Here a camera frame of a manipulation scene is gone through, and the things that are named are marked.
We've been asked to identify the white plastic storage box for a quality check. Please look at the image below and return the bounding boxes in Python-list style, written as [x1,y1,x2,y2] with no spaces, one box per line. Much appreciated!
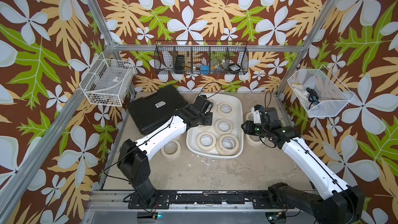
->
[186,93,244,159]

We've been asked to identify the black plastic tool case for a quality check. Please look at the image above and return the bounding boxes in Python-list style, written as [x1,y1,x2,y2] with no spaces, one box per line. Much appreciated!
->
[127,85,188,135]

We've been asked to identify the cream tape roll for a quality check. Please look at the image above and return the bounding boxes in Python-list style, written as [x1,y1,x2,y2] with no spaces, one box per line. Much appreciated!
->
[197,132,217,152]
[245,134,263,147]
[215,119,234,135]
[197,125,212,132]
[161,140,181,160]
[245,112,254,121]
[217,102,235,117]
[216,134,239,156]

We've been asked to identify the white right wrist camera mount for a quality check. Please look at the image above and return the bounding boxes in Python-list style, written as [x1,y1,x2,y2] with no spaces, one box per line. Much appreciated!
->
[251,105,265,123]

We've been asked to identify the white mesh basket right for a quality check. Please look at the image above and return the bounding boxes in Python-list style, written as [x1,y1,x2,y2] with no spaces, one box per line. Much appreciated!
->
[288,65,354,118]

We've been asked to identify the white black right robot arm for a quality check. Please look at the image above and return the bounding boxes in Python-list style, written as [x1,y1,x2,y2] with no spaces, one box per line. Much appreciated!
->
[241,105,365,224]

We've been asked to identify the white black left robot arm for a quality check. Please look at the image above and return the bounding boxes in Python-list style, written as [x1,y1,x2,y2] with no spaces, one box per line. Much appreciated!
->
[116,94,214,208]

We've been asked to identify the white wire basket left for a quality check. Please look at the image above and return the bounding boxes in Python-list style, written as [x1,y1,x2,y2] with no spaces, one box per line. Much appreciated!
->
[81,54,135,107]

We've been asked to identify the aluminium frame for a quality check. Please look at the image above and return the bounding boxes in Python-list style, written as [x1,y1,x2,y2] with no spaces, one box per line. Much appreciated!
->
[0,0,355,224]

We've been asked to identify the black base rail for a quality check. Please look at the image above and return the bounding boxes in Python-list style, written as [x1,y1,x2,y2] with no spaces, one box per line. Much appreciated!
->
[123,190,294,211]

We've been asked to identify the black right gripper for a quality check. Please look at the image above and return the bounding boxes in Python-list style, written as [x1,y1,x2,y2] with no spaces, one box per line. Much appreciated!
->
[240,119,270,139]

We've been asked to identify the black wire basket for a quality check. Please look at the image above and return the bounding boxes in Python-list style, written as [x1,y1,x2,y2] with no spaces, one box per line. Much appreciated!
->
[153,40,249,75]

